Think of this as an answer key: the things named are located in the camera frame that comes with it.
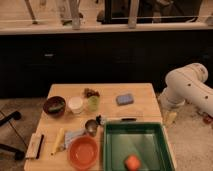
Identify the white paper cup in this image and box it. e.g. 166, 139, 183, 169
68, 97, 83, 114

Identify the black marker pen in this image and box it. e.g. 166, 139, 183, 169
121, 118, 137, 121

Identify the small metal cup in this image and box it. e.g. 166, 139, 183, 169
85, 119, 98, 136

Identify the orange block in bin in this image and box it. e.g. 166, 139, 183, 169
125, 155, 141, 171

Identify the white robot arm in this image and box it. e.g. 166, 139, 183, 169
159, 63, 213, 127

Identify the orange plastic bowl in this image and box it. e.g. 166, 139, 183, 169
67, 136, 99, 171

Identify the green plastic bin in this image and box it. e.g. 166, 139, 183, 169
103, 122, 175, 171

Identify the black chair base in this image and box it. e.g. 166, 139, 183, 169
0, 111, 27, 161

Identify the dark brown bowl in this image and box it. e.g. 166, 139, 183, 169
43, 96, 66, 118

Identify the brown grape cluster toy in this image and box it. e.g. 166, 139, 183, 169
84, 88, 100, 98

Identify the small black white toy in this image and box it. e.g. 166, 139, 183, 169
96, 115, 107, 125

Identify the green plastic cup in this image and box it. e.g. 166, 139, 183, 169
88, 96, 100, 111

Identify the blue sponge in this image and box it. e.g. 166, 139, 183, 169
116, 94, 134, 106

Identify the yellow banana toy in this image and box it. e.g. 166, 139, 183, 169
51, 128, 65, 155

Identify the blue grey cloth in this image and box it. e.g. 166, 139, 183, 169
64, 129, 85, 148

